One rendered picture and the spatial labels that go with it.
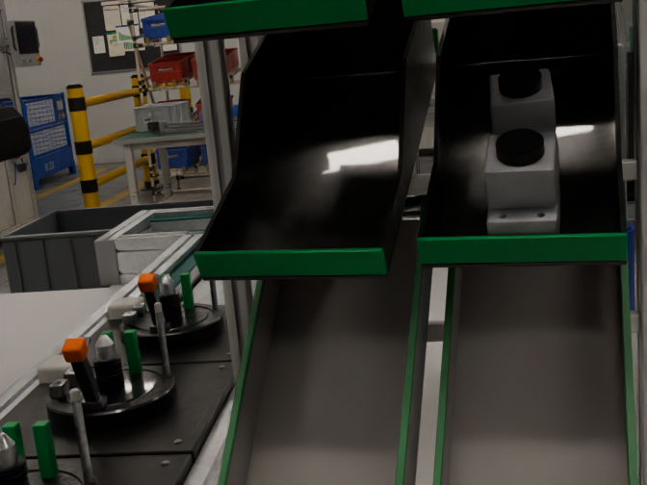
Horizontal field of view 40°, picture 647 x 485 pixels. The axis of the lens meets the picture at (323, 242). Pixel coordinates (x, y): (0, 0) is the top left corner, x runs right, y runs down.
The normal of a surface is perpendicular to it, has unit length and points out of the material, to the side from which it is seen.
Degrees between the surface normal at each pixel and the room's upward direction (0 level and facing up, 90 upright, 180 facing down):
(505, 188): 115
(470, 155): 25
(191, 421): 0
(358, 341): 45
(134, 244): 90
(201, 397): 0
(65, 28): 90
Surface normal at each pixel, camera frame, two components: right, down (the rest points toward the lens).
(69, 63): -0.12, 0.23
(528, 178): -0.21, 0.63
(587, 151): -0.20, -0.78
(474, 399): -0.26, -0.52
